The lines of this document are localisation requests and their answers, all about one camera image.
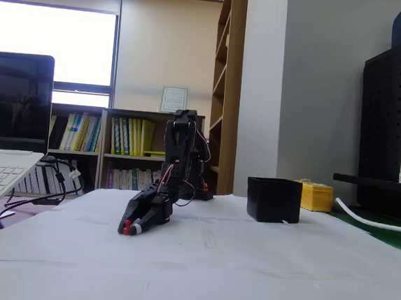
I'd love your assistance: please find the small red pawn piece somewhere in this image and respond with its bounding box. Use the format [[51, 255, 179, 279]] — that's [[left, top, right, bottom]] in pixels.
[[122, 219, 136, 237]]

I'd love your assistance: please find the black square container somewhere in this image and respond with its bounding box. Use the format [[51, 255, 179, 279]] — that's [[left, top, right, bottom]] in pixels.
[[244, 176, 304, 226]]

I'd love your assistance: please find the yellow cardboard box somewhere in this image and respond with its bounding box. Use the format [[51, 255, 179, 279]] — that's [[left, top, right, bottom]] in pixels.
[[292, 178, 335, 214]]

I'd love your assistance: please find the low wooden bookcase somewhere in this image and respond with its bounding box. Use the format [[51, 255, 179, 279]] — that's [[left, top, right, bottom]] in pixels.
[[43, 103, 107, 198], [98, 107, 207, 199]]

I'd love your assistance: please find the thick yellow book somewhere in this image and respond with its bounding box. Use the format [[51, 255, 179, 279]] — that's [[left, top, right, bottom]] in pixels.
[[138, 118, 157, 158]]

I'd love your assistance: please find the white paper sheet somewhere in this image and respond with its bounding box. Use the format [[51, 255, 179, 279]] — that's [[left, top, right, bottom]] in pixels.
[[87, 181, 327, 235], [203, 217, 401, 290]]

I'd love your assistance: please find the framed certificate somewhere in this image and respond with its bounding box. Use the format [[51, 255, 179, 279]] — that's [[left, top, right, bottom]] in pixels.
[[160, 86, 190, 116]]

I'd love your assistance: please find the tall wooden bookshelf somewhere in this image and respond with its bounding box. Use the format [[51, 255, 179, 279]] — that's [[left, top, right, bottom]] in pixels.
[[202, 0, 250, 198]]

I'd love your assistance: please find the white laptop dark screen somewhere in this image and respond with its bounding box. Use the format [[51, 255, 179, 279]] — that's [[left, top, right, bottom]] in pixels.
[[0, 50, 57, 235]]

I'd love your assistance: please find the bright window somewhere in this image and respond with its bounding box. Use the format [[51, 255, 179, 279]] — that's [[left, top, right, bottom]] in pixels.
[[0, 0, 122, 110]]

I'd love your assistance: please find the black shelf bar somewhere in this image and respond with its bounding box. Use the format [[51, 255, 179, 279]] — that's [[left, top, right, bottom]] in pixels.
[[331, 172, 401, 197]]

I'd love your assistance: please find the black pegboard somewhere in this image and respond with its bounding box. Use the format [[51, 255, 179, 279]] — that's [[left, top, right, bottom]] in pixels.
[[351, 20, 401, 220]]

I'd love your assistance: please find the red white servo wire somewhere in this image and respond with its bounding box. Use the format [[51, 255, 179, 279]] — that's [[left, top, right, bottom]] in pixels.
[[156, 122, 214, 210]]

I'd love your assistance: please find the white power cable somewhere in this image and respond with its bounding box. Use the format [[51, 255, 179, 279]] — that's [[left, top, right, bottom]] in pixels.
[[332, 197, 401, 236]]

